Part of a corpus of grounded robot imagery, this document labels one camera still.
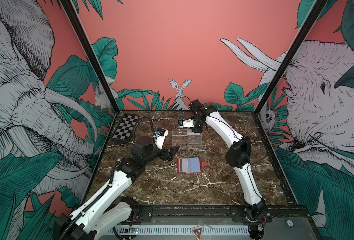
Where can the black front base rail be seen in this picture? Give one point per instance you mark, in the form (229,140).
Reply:
(149,213)

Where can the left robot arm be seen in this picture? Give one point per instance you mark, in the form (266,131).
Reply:
(97,216)

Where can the red warning triangle sticker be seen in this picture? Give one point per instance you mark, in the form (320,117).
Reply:
(198,232)

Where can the black corner frame post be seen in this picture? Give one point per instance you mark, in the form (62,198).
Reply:
(304,30)
(70,11)

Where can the black corner frame post right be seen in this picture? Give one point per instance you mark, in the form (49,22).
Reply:
(304,30)

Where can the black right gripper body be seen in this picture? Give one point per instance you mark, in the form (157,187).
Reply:
(197,126)

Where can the magnetic stripe card in holder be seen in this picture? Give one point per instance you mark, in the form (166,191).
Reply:
(183,165)

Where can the clear acrylic card display rack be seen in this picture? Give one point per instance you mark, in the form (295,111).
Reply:
(186,139)

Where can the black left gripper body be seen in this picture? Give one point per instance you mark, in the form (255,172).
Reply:
(162,154)

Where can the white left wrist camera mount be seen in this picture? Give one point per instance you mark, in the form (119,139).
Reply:
(160,136)

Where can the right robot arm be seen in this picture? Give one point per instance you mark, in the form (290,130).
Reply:
(238,156)

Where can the red leather card holder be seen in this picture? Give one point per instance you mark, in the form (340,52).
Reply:
(195,166)

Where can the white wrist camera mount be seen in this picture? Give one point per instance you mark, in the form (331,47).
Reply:
(160,136)
(186,123)

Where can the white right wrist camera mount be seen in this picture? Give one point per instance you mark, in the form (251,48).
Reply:
(186,123)

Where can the folded black chess board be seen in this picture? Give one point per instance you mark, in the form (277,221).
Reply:
(123,131)

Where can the black corner frame post left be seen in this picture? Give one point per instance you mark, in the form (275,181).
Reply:
(70,11)

